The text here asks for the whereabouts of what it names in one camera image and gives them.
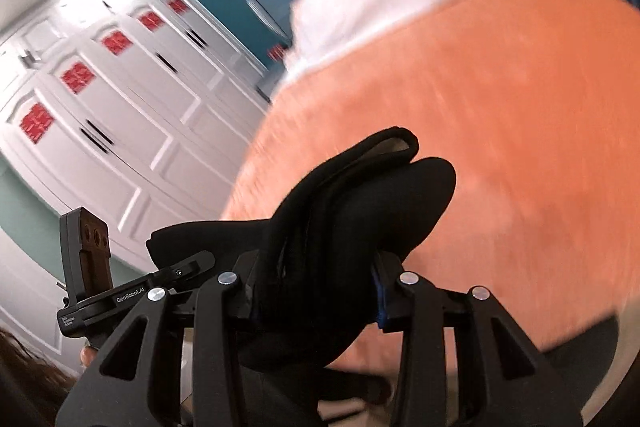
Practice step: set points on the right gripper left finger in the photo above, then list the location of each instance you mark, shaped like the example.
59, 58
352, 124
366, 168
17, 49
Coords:
174, 360

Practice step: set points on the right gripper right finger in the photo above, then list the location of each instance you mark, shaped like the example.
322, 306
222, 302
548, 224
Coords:
503, 379

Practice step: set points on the black pants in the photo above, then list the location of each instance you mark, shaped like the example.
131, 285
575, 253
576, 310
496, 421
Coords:
313, 289

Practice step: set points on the operator left hand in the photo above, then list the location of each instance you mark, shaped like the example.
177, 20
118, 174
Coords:
88, 355

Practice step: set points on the white wardrobe with red decals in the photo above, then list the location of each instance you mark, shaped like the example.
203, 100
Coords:
140, 111

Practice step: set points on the orange plush bed blanket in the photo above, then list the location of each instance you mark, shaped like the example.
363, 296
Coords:
534, 105

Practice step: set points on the red box on nightstand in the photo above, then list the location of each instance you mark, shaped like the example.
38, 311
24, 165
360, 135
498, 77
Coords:
277, 52

